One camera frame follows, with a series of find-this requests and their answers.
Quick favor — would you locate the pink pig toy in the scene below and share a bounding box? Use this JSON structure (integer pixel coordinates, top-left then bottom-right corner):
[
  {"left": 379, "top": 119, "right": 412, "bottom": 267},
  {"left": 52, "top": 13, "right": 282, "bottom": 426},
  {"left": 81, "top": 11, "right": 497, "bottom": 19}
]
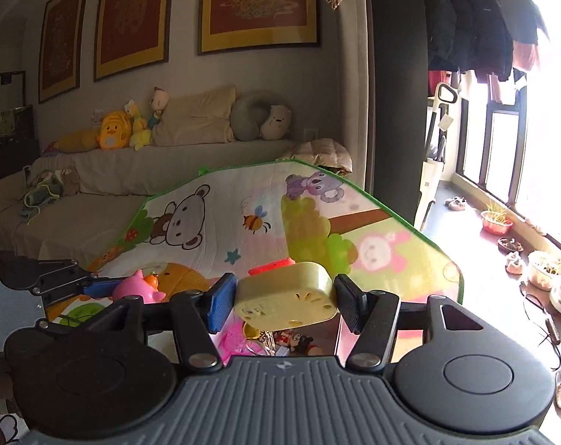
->
[{"left": 112, "top": 269, "right": 166, "bottom": 304}]

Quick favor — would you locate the yellow orange toy block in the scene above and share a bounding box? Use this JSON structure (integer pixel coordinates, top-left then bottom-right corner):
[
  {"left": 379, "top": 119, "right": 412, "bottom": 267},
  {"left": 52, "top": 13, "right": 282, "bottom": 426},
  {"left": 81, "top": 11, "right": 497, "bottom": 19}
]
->
[{"left": 233, "top": 262, "right": 338, "bottom": 332}]

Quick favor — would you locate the pink toy net scoop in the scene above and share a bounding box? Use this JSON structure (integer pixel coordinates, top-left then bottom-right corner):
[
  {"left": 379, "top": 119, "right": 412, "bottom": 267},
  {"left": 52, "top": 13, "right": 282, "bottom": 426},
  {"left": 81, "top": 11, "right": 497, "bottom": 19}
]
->
[{"left": 218, "top": 320, "right": 276, "bottom": 365}]

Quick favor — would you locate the pink cardboard box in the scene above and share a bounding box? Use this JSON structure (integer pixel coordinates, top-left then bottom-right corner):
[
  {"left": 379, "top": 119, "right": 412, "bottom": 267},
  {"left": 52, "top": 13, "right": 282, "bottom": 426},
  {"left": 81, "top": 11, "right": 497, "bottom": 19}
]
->
[{"left": 335, "top": 319, "right": 358, "bottom": 365}]

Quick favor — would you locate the beige sofa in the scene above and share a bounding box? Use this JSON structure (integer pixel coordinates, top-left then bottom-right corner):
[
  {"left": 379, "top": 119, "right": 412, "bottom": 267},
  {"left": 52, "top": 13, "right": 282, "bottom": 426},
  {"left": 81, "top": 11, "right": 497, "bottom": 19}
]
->
[{"left": 0, "top": 140, "right": 293, "bottom": 265}]

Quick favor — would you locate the red black doll figure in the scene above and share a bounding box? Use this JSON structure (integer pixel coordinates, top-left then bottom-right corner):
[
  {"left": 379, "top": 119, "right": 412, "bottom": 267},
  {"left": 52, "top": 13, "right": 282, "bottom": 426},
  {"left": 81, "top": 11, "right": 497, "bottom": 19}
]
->
[{"left": 273, "top": 330, "right": 324, "bottom": 356}]

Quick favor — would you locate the colourful cartoon play mat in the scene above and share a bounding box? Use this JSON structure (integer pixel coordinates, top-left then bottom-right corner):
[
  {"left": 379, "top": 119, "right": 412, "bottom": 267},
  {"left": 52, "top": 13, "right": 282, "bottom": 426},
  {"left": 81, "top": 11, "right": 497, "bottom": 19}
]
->
[{"left": 46, "top": 159, "right": 465, "bottom": 367}]

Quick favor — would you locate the pink flower pot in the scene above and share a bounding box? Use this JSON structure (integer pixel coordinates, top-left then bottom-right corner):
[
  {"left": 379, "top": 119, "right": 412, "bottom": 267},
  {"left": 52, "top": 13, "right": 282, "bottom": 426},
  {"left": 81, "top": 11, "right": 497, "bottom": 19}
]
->
[{"left": 481, "top": 210, "right": 514, "bottom": 236}]

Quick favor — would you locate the small yellow plush toy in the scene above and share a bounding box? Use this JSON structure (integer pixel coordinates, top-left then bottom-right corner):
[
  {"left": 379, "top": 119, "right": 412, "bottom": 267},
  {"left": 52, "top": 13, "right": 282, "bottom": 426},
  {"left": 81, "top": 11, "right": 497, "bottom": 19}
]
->
[{"left": 124, "top": 99, "right": 152, "bottom": 151}]

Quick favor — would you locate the yellow duck plush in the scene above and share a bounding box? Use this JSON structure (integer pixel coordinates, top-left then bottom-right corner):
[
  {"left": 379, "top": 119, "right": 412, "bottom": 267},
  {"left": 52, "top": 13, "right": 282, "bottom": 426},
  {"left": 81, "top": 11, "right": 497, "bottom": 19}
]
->
[{"left": 53, "top": 111, "right": 132, "bottom": 154}]

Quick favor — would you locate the small doll plush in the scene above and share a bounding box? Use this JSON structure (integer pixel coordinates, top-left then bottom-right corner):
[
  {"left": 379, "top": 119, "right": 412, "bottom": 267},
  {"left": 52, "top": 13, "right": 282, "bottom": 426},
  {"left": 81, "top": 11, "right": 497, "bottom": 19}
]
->
[{"left": 148, "top": 86, "right": 169, "bottom": 129}]

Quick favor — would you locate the beige pillow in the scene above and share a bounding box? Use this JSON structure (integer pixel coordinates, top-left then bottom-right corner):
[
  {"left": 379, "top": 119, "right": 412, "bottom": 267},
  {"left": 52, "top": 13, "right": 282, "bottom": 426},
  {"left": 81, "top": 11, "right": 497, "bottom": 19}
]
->
[{"left": 152, "top": 85, "right": 236, "bottom": 147}]

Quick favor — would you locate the grey neck pillow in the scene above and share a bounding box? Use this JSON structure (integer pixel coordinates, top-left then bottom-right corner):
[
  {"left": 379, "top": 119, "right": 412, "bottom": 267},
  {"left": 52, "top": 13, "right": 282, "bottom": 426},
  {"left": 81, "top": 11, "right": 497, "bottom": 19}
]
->
[{"left": 229, "top": 90, "right": 293, "bottom": 142}]

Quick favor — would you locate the left framed red picture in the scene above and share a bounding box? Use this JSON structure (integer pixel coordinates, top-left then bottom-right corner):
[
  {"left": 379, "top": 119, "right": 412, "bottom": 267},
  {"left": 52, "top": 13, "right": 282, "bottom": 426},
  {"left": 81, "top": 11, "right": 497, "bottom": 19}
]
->
[{"left": 37, "top": 0, "right": 87, "bottom": 103}]

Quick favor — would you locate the framed red picture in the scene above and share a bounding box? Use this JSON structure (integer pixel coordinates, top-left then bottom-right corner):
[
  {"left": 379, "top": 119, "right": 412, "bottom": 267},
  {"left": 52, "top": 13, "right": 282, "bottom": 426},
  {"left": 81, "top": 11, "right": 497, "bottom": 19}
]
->
[
  {"left": 37, "top": 0, "right": 87, "bottom": 103},
  {"left": 94, "top": 0, "right": 171, "bottom": 82},
  {"left": 198, "top": 0, "right": 321, "bottom": 54}
]

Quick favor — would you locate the middle framed red picture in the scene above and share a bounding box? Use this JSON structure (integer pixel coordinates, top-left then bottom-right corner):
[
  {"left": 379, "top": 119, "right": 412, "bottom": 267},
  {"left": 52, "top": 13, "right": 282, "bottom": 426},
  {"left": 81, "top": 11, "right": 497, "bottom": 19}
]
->
[{"left": 94, "top": 0, "right": 171, "bottom": 82}]

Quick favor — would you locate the black hanging coat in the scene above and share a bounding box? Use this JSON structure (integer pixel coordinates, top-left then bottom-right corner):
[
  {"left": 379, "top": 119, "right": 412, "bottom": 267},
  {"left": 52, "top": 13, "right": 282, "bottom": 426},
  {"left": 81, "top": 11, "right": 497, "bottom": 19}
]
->
[{"left": 424, "top": 0, "right": 512, "bottom": 82}]

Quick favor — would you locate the right framed red picture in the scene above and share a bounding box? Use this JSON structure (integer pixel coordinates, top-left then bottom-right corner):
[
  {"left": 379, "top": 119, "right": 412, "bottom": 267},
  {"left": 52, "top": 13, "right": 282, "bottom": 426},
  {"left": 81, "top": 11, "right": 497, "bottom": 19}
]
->
[{"left": 198, "top": 0, "right": 321, "bottom": 54}]

